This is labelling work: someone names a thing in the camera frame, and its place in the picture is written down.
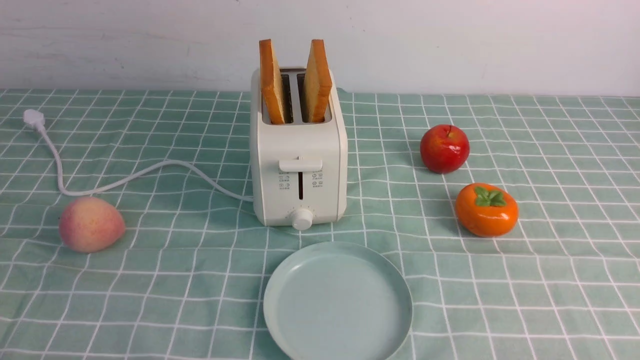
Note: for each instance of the green checkered tablecloth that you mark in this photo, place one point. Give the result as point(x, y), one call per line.
point(186, 281)

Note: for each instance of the pink yellow peach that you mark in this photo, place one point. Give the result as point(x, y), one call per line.
point(90, 224)

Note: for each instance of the white two-slot toaster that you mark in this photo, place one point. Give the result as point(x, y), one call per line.
point(299, 169)

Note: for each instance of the orange persimmon with green leaf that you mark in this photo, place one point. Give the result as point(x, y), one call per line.
point(485, 210)

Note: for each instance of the toast slice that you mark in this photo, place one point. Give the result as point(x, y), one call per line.
point(317, 82)
point(271, 82)

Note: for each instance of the red apple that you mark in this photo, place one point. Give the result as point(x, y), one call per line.
point(444, 148)

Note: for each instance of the light green round plate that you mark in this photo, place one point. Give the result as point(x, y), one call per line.
point(338, 301)

